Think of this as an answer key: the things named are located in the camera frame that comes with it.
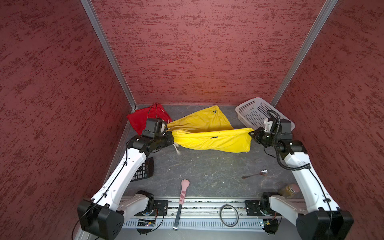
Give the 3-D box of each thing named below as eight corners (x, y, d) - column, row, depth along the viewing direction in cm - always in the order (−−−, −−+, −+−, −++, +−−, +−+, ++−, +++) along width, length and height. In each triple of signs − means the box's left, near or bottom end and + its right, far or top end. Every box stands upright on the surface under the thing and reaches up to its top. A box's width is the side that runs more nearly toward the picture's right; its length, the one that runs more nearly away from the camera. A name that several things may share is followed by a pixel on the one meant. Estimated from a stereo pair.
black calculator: (133, 181, 84) (131, 179, 82) (138, 159, 93) (137, 157, 91) (151, 181, 85) (150, 179, 82) (155, 159, 93) (154, 157, 91)
